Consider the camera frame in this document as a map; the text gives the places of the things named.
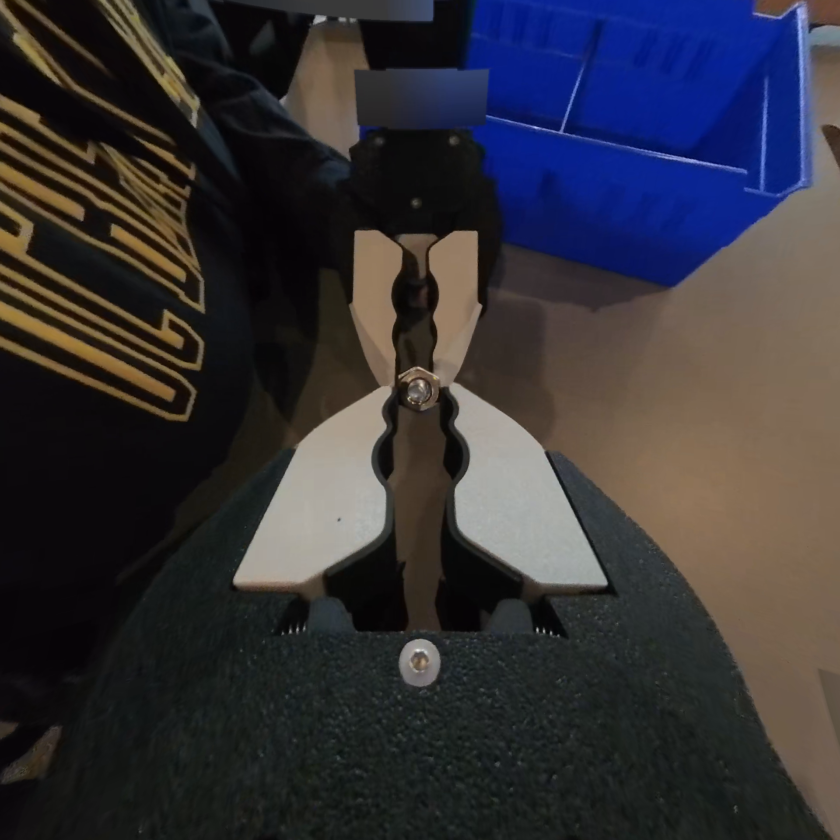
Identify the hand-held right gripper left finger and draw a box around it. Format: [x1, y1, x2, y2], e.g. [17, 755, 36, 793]
[233, 385, 403, 601]

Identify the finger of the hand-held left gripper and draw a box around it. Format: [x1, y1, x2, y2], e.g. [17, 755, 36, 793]
[351, 228, 406, 389]
[425, 230, 487, 382]

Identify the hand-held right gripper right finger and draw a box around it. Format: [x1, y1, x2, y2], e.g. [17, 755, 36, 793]
[446, 385, 609, 601]

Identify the person's left forearm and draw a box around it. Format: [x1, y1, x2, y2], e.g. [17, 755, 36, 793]
[197, 39, 358, 277]

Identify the blue plastic divided bin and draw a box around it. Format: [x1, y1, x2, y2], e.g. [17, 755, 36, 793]
[459, 0, 816, 287]

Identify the dark sweatshirt with yellow print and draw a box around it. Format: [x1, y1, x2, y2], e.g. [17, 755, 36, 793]
[0, 0, 352, 788]

